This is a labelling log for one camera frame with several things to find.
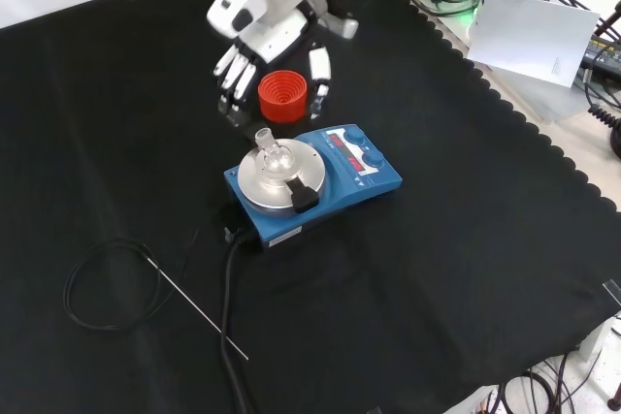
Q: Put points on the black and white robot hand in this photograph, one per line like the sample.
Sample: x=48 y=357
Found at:
x=276 y=33

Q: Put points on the heater with blue base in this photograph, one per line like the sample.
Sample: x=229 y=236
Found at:
x=339 y=186

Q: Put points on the clear round-bottom glass flask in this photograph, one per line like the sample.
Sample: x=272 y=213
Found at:
x=276 y=158

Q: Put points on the white paper sheet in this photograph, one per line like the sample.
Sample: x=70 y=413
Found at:
x=529 y=36

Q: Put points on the black bench cloth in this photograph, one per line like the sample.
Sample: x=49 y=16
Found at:
x=436 y=239

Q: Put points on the black power adapter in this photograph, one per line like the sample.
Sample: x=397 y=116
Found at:
x=604 y=53

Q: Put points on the grey tape piece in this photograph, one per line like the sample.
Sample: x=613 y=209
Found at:
x=612 y=290

